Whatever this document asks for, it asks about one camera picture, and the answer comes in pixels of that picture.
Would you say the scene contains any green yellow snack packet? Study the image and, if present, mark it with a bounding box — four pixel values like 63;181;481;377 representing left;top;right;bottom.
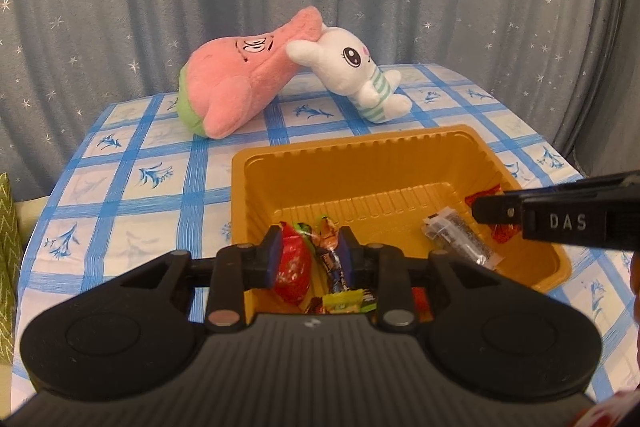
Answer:
322;289;377;316

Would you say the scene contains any lace-trimmed grey curtain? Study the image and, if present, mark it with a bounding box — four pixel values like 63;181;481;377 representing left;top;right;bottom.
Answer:
570;0;640;180

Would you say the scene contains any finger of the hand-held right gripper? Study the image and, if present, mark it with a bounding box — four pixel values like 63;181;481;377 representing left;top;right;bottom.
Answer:
504;171;640;198
472;191;527;226

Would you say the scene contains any green black snack packet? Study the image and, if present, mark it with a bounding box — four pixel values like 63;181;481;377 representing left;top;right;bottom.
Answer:
314;216;354;296

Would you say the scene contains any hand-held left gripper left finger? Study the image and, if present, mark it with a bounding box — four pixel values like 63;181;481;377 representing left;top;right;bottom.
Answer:
119;224;283;334

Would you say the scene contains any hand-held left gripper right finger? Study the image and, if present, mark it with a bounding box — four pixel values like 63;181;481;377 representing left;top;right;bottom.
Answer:
340;226;506;334

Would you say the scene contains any clear dark snack packet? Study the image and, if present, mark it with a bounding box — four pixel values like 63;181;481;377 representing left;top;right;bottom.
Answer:
422;206;504;273

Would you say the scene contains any red snack packet dark label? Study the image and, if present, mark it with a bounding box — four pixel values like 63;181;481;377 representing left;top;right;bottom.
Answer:
272;221;314;306

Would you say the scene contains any light green sofa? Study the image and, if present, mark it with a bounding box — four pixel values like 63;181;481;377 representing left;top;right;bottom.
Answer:
14;197;52;240

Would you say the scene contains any green zigzag cushion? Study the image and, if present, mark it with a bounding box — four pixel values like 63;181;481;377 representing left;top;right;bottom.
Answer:
0;172;24;366

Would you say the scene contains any red white printed cloth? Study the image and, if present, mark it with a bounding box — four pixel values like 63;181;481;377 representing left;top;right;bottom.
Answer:
570;388;640;427

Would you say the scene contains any pink plush toy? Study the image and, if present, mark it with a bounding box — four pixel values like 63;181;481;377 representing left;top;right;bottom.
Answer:
178;6;325;140

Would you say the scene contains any white bunny plush toy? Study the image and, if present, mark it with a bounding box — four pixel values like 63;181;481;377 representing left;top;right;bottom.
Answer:
285;27;414;124

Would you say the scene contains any orange plastic tray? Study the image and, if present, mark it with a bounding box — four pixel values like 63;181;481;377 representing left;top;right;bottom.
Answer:
231;124;573;324

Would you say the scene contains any blue checked floral tablecloth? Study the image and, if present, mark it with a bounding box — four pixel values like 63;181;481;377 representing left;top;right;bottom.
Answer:
12;63;640;408

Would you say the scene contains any red snack packet white label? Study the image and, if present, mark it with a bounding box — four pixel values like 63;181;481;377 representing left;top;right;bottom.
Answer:
464;184;522;244

